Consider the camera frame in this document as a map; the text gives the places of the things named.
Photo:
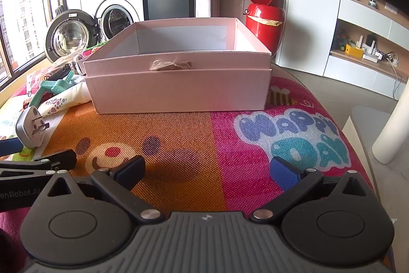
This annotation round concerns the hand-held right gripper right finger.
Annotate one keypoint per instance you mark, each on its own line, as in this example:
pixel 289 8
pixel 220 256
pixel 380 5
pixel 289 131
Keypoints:
pixel 284 174

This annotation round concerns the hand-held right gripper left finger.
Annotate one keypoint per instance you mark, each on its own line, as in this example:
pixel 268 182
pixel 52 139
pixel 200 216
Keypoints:
pixel 131 171

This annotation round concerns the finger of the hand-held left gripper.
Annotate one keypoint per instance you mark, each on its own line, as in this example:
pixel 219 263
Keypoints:
pixel 60 159
pixel 9 145

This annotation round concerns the white power plug adapter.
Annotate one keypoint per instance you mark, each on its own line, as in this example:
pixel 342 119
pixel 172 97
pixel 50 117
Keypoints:
pixel 32 127

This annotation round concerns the white tube with dotted print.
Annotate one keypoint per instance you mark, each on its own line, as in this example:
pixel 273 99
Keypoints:
pixel 68 98

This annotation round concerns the teal plastic clamp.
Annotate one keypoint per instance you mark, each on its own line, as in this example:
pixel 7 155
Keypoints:
pixel 56 87

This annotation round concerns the white toy box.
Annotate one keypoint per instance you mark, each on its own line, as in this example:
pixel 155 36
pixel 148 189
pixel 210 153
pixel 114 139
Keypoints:
pixel 179 90

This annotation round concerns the colourful printed play mat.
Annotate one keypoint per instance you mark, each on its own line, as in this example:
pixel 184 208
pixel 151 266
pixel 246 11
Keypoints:
pixel 191 138

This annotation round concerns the clear plastic bag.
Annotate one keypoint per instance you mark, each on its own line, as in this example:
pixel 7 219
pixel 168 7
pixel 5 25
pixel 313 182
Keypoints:
pixel 38 78

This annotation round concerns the black clip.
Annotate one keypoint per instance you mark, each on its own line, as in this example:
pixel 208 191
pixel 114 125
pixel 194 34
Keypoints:
pixel 62 70

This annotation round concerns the white low table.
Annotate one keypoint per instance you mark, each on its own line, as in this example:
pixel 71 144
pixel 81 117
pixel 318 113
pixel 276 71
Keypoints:
pixel 361 126

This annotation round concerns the jute twine bow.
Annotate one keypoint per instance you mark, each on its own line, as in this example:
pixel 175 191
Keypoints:
pixel 169 65

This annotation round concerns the white cylinder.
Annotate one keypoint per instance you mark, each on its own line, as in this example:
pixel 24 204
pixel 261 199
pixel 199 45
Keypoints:
pixel 393 132

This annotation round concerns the yellow toy block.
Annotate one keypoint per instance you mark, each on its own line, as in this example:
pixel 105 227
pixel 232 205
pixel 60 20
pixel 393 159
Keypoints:
pixel 354 51

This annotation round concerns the window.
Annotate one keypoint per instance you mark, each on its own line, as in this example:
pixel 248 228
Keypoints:
pixel 22 4

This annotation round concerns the green toy tractor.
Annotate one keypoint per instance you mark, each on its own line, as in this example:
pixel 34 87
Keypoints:
pixel 340 42

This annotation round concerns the white router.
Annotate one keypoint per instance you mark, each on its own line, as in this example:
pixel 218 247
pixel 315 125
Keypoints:
pixel 369 50

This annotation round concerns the white power strip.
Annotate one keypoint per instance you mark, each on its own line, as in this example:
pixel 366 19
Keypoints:
pixel 388 58

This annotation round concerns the silver front-load washing machine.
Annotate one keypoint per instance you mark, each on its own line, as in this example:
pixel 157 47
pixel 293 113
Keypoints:
pixel 121 14

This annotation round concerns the white tall cabinet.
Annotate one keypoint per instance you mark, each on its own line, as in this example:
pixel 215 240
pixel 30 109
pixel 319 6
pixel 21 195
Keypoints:
pixel 310 10

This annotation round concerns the white television cabinet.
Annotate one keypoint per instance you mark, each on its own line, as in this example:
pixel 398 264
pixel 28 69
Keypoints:
pixel 364 17

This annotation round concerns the white shelf label card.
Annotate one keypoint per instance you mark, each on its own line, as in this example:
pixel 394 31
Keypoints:
pixel 391 7

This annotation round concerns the red pedestal trash bin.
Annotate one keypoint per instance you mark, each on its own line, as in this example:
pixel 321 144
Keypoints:
pixel 263 20

